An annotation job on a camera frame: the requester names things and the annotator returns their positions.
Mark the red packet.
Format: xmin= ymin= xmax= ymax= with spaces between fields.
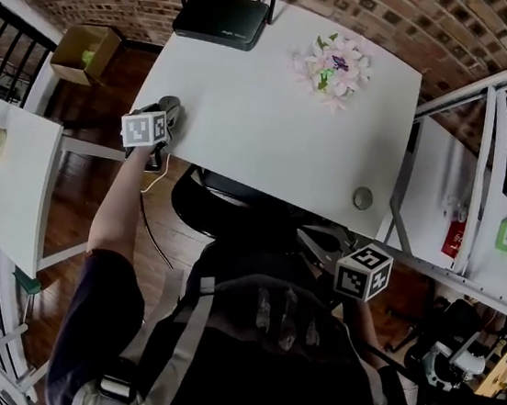
xmin=439 ymin=216 xmax=469 ymax=262

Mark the brown cardboard box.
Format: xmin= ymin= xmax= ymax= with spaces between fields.
xmin=47 ymin=19 xmax=125 ymax=91

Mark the thin white cable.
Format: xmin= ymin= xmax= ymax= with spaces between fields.
xmin=139 ymin=150 xmax=172 ymax=197

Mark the person's left forearm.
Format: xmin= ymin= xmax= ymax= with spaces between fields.
xmin=85 ymin=138 xmax=161 ymax=263

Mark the thin black cable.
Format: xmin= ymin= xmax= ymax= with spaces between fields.
xmin=130 ymin=190 xmax=185 ymax=271

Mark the pink artificial flower bouquet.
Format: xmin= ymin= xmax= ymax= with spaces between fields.
xmin=283 ymin=28 xmax=378 ymax=119

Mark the small white side table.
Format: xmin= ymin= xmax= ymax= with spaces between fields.
xmin=0 ymin=96 xmax=132 ymax=289

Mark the person's dark clothed torso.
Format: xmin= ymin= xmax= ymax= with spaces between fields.
xmin=42 ymin=212 xmax=439 ymax=405

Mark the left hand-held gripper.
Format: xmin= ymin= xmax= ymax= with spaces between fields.
xmin=115 ymin=88 xmax=189 ymax=175

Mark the round grey cable grommet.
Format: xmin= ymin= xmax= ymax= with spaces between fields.
xmin=350 ymin=185 xmax=376 ymax=211

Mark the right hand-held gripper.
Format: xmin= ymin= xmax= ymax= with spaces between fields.
xmin=289 ymin=222 xmax=398 ymax=306

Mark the black office chair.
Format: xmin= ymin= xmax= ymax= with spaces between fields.
xmin=165 ymin=162 xmax=307 ymax=252

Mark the grey metal rack frame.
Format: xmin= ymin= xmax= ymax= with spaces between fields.
xmin=376 ymin=26 xmax=507 ymax=320

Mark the green item in box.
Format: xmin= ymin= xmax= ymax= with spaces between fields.
xmin=80 ymin=48 xmax=100 ymax=71

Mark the round wooden board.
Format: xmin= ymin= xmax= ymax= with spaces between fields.
xmin=471 ymin=330 xmax=507 ymax=402

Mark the white and black machine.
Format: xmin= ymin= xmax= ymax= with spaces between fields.
xmin=399 ymin=291 xmax=497 ymax=400

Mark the black router with antennas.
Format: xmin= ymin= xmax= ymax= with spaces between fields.
xmin=163 ymin=0 xmax=280 ymax=56

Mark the person's right forearm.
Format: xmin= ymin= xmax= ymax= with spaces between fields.
xmin=335 ymin=295 xmax=390 ymax=356

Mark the black metal railing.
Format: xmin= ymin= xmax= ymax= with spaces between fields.
xmin=0 ymin=0 xmax=63 ymax=152

